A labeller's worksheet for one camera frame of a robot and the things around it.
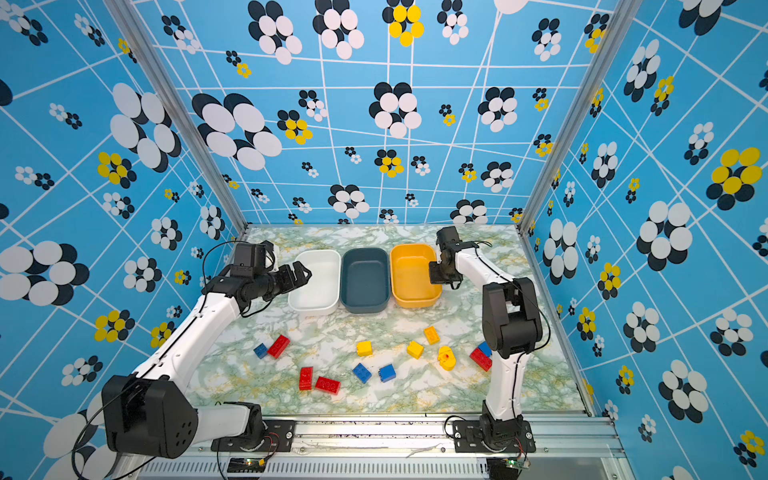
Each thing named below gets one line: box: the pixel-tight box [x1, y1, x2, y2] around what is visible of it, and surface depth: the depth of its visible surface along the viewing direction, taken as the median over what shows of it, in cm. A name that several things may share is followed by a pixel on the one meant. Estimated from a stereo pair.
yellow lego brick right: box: [407, 340, 425, 360], surface depth 88 cm
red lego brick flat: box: [315, 376, 341, 395], surface depth 82 cm
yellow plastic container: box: [390, 244, 442, 308], surface depth 107 cm
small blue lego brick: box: [253, 343, 268, 359], surface depth 88 cm
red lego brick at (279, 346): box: [268, 334, 291, 359], surface depth 89 cm
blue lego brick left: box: [352, 362, 372, 384], surface depth 85 cm
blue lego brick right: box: [378, 364, 396, 383], surface depth 84 cm
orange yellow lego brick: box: [424, 326, 441, 345], surface depth 92 cm
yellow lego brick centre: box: [356, 340, 373, 357], surface depth 89 cm
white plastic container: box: [288, 250, 341, 315], surface depth 101 cm
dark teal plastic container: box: [340, 248, 391, 314], surface depth 104 cm
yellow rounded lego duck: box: [438, 346, 457, 371], surface depth 86 cm
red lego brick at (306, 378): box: [299, 366, 313, 391], surface depth 83 cm
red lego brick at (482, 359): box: [469, 348, 493, 372], surface depth 86 cm
